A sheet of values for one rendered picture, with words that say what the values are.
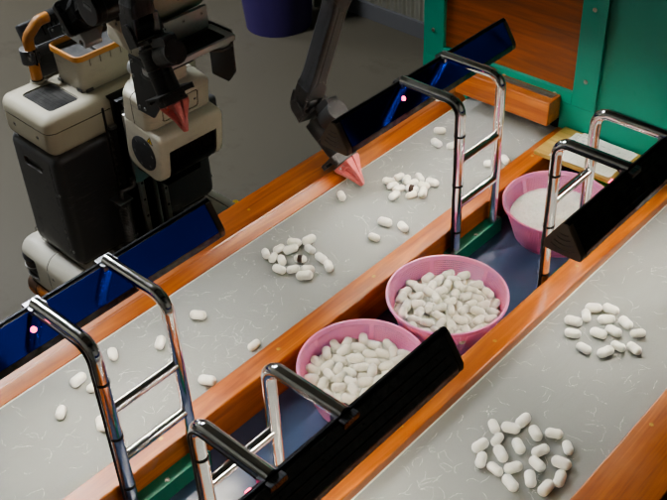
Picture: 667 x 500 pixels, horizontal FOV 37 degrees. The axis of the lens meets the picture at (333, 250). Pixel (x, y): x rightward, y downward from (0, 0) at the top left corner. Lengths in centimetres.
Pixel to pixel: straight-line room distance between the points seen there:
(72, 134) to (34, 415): 106
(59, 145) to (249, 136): 145
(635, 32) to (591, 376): 90
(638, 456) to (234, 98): 298
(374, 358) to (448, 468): 31
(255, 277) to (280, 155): 182
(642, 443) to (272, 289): 86
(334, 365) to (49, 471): 59
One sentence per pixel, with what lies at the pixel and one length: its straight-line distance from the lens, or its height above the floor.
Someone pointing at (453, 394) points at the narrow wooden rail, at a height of 76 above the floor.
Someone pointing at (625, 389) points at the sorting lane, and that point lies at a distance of 208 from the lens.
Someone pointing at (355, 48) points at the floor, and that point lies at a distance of 486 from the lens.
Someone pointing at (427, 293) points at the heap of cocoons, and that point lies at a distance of 224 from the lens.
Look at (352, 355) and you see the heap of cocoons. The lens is 209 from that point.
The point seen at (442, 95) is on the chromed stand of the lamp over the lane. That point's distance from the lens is 220.
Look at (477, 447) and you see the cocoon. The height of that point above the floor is 76.
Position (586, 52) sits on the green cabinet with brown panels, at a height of 100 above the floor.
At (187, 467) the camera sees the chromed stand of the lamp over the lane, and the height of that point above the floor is 71.
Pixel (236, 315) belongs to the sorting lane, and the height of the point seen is 74.
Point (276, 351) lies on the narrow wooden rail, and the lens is 208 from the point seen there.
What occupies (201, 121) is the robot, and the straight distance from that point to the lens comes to 280.
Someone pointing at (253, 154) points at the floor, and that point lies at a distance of 410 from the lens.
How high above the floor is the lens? 220
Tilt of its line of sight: 38 degrees down
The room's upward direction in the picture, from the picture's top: 3 degrees counter-clockwise
